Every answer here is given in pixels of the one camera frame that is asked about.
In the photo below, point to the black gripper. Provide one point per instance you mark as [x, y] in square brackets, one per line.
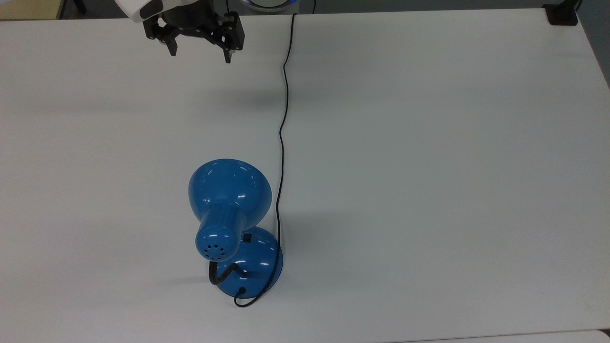
[190, 19]

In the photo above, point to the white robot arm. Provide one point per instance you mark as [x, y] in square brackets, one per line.
[139, 8]

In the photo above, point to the round blue-lit robot base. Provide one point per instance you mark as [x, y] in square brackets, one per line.
[268, 4]

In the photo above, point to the blue desk lamp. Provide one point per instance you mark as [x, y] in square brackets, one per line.
[232, 225]

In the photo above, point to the wooden furniture piece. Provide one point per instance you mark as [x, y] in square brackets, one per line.
[29, 9]

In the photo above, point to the black table clamp mount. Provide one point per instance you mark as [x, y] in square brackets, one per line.
[561, 13]

